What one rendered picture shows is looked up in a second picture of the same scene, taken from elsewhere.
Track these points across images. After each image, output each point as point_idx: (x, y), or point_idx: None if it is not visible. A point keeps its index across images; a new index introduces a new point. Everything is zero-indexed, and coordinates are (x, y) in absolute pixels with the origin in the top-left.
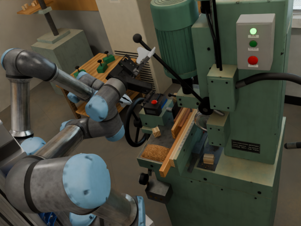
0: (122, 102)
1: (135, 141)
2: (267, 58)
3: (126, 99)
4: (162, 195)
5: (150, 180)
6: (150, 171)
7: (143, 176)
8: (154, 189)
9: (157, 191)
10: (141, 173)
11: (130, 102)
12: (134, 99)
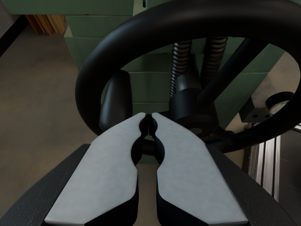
0: (217, 148)
1: (234, 136)
2: None
3: (139, 154)
4: (270, 78)
5: (259, 106)
6: (227, 131)
7: (290, 92)
8: (269, 93)
9: (270, 87)
10: (286, 99)
11: (156, 112)
12: (105, 108)
